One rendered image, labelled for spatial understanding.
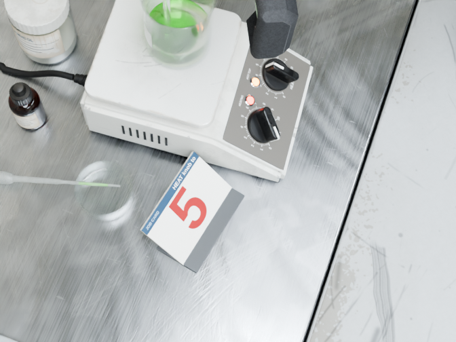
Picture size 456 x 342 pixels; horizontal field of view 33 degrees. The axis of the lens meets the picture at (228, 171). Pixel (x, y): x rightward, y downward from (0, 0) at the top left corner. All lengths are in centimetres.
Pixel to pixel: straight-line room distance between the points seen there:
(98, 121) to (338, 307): 29
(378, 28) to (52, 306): 44
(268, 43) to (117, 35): 23
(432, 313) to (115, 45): 39
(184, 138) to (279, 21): 23
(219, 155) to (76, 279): 18
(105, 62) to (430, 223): 35
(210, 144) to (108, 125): 10
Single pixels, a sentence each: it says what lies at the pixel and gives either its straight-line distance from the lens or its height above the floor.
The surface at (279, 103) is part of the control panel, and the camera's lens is 74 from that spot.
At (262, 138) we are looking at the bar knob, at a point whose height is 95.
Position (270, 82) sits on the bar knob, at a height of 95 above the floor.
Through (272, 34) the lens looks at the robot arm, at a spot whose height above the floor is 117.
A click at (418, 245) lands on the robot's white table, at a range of 77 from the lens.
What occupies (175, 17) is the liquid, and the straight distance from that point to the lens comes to 69.
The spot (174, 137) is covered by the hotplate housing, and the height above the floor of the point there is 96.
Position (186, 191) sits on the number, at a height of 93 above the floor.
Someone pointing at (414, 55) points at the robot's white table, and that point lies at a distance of 85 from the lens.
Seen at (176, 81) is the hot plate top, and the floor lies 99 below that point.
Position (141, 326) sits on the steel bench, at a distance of 72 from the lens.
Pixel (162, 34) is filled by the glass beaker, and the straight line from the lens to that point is 65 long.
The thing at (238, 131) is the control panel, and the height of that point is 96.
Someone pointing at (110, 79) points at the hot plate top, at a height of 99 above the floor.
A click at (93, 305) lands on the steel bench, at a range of 73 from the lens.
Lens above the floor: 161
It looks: 71 degrees down
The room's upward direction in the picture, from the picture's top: 11 degrees clockwise
